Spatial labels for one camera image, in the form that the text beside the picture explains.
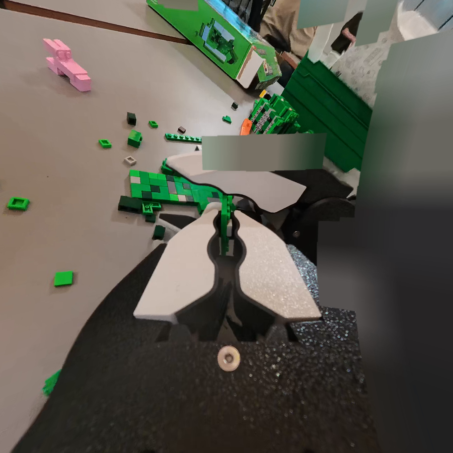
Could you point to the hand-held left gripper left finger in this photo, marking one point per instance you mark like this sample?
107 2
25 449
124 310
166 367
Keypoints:
177 276

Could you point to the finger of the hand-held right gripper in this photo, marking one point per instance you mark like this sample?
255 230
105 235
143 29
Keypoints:
177 217
254 187

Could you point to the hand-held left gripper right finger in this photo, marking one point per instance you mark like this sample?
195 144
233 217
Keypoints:
276 279

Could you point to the large green brick plate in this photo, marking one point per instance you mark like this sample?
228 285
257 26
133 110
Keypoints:
223 226

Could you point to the grey desk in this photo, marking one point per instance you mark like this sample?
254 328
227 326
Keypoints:
53 212

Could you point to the small grey brick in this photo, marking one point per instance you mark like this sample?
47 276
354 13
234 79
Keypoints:
171 232

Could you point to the small dark green brick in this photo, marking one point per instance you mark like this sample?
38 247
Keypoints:
159 232

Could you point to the green mosaic tile panel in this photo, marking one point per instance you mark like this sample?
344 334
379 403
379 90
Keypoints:
152 184

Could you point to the dark green long brick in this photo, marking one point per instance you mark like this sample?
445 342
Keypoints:
130 204

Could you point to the orange brick separator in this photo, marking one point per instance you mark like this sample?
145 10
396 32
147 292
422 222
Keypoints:
245 128

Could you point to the built green brick structure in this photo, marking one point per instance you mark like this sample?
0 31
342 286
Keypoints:
276 113

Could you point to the green storage bin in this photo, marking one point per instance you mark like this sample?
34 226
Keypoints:
325 106

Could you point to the long green brick plate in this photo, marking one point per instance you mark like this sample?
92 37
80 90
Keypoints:
182 138

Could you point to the scattered small green bricks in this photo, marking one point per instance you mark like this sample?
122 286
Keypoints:
134 138

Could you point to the printed white paper bag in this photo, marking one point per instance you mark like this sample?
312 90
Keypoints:
357 70

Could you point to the green brick set box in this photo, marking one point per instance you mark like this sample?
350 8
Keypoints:
219 35

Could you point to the bright green brick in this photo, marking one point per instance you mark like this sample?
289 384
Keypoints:
51 384

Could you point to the pink brick pig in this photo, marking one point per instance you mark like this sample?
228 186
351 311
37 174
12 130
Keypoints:
67 65

